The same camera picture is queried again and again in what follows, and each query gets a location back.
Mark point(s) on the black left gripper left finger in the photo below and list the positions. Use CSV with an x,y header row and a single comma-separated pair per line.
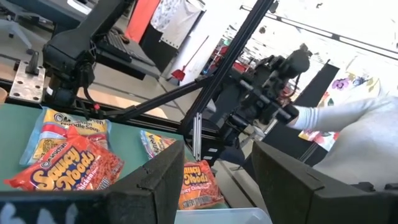
x,y
161,186

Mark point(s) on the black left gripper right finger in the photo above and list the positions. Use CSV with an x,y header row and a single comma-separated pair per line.
x,y
280,186

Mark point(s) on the red Saucy Noods packet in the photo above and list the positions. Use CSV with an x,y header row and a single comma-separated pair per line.
x,y
199,186
68,168

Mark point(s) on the beef flavor ramen packet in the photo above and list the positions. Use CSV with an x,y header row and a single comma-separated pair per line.
x,y
62,124
155,143

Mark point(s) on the green table mat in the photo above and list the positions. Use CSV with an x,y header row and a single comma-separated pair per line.
x,y
127,146

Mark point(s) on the clear plastic bin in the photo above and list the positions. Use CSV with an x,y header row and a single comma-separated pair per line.
x,y
224,217

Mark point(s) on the person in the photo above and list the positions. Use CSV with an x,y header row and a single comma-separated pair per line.
x,y
367,140

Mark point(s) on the black panel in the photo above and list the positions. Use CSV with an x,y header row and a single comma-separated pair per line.
x,y
323,81

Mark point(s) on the floral cloth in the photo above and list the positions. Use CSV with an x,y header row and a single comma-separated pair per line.
x,y
342,84

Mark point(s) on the grey desk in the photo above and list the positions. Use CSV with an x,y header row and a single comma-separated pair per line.
x,y
136,67

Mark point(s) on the black keyboard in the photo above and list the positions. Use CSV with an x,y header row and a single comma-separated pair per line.
x,y
118,43

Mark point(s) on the white hanging cloth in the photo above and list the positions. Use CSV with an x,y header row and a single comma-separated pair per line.
x,y
180,21

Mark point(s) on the orange red hanging cloth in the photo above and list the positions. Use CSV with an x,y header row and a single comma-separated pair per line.
x,y
141,18

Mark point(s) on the metal mounting plate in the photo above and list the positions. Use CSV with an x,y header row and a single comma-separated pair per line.
x,y
26,84

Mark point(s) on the black handheld camera rig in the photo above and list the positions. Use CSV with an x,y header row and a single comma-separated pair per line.
x,y
267,102

